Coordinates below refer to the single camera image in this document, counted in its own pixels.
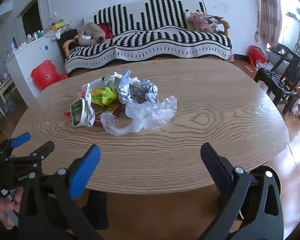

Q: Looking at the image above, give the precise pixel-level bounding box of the pink printed pillow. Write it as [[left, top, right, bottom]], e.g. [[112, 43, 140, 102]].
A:
[[186, 11, 224, 32]]

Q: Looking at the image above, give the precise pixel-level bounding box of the clear plastic bag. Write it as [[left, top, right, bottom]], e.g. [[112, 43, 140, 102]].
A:
[[100, 95, 178, 136]]

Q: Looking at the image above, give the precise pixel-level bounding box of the red snack wrapper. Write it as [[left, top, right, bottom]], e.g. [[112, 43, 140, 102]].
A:
[[94, 104, 123, 128]]

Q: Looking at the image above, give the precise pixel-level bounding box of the person's left hand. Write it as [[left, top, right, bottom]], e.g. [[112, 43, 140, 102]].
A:
[[0, 187, 24, 229]]

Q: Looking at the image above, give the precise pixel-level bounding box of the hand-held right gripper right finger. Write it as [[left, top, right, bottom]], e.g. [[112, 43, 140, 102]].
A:
[[200, 142, 284, 240]]

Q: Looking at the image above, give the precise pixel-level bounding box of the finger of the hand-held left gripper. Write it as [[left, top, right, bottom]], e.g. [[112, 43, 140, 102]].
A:
[[4, 140, 55, 177], [0, 132, 32, 159]]

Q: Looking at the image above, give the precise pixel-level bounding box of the wooden sofa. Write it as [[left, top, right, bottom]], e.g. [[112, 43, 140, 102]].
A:
[[62, 19, 232, 76]]

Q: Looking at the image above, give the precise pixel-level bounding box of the red cloth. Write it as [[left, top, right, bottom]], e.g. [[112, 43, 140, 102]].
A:
[[97, 22, 115, 40]]

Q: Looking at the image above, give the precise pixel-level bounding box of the white cabinet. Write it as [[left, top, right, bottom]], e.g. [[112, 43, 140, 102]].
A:
[[5, 33, 66, 98]]

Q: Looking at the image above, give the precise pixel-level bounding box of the black wooden chair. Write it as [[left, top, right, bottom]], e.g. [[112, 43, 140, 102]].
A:
[[269, 42, 300, 90], [253, 67, 298, 116]]

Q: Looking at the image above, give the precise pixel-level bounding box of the checked curtain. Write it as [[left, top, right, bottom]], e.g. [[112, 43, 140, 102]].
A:
[[258, 0, 283, 51]]

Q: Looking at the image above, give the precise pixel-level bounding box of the black and white striped sofa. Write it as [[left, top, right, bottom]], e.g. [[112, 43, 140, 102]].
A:
[[64, 0, 232, 73]]

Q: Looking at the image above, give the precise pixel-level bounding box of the small white shelf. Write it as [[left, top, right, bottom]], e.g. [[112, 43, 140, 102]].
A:
[[0, 75, 17, 120]]

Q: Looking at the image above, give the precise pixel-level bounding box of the yellow green snack packet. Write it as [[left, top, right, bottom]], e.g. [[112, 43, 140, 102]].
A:
[[90, 86, 119, 106]]

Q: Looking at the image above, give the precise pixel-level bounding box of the yellow box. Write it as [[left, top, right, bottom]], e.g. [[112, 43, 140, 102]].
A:
[[51, 19, 65, 32]]

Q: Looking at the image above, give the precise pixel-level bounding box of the black table leg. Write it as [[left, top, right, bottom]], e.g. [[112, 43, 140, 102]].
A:
[[81, 190, 109, 230]]

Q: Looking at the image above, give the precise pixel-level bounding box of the red bear-shaped stool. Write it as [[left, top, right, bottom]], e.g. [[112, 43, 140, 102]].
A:
[[31, 60, 70, 91]]

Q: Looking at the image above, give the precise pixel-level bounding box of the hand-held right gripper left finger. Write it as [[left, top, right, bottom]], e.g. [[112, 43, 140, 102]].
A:
[[17, 144, 108, 240]]

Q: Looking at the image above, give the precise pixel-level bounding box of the white tissue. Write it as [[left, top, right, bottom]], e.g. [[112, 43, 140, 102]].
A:
[[107, 71, 123, 80]]

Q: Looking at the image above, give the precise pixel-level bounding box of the brown plush toy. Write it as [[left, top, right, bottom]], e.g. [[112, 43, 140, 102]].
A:
[[74, 22, 105, 46]]

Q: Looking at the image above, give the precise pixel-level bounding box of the red plastic bag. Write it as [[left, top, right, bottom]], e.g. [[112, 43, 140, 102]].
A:
[[247, 45, 267, 67]]

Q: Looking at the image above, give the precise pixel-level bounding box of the green white snack packet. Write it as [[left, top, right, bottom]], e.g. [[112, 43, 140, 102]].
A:
[[69, 98, 96, 128]]

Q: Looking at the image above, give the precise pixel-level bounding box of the silver foil wrapper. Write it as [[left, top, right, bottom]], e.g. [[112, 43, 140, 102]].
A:
[[114, 69, 158, 105]]

